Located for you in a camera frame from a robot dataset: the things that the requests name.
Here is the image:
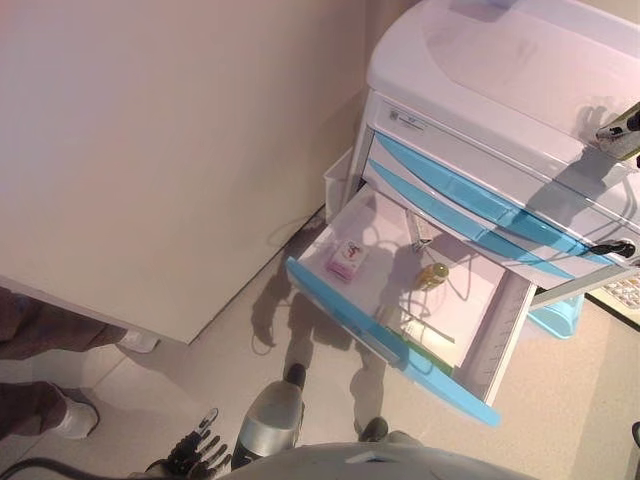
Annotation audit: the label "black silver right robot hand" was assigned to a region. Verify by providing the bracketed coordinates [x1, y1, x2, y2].
[594, 99, 640, 161]

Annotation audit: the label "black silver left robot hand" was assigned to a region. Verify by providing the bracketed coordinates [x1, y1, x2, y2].
[144, 407, 234, 480]

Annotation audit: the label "white drawer blue handle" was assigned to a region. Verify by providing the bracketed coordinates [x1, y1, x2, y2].
[284, 187, 539, 442]
[367, 158, 571, 279]
[372, 132, 614, 257]

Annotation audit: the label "yellow amber medicine bottle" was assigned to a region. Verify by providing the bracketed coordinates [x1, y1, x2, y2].
[412, 262, 451, 291]

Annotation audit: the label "pink white medicine box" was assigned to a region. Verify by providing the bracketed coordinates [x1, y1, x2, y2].
[324, 238, 370, 281]

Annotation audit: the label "green white medicine box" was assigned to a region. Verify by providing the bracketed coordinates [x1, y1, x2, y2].
[384, 319, 459, 379]

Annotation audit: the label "silver left robot leg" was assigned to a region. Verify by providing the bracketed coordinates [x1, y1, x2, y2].
[230, 379, 306, 469]

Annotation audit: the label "black cart lock key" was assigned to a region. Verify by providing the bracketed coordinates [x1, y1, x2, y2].
[592, 238, 637, 259]

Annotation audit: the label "white sneaker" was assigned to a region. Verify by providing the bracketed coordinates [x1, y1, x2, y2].
[57, 397, 100, 441]

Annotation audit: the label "black left robot foot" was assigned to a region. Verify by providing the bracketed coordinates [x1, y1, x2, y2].
[282, 363, 309, 389]

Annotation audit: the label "black robot foot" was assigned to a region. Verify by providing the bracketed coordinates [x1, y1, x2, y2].
[357, 417, 390, 444]
[282, 363, 309, 389]

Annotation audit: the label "grey robot torso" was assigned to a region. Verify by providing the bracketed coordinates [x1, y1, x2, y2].
[219, 442, 511, 480]

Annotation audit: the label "white medical cart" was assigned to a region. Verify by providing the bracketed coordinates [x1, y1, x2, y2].
[322, 0, 640, 442]

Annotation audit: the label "black right robot foot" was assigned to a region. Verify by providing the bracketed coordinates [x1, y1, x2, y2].
[357, 417, 390, 444]

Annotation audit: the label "light blue waste bin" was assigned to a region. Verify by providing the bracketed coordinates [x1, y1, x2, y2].
[527, 294, 586, 344]

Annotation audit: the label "person brown trousers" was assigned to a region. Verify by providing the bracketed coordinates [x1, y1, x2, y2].
[0, 287, 126, 454]

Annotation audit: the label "cart label sticker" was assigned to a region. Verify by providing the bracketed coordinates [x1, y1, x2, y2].
[387, 110, 426, 132]

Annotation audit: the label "coiled clear tubing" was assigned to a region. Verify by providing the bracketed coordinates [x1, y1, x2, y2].
[359, 214, 401, 251]
[394, 279, 481, 346]

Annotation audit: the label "clear plastic side bin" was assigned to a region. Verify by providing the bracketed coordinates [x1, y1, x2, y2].
[322, 149, 369, 226]

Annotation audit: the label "thick black cable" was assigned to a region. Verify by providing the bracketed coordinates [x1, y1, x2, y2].
[0, 457, 166, 480]

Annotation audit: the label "grey aluminium cart post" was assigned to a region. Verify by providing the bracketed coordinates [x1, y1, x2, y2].
[532, 264, 640, 307]
[352, 124, 376, 191]

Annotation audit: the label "thin white wall cable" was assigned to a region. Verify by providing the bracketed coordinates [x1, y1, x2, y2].
[269, 214, 321, 246]

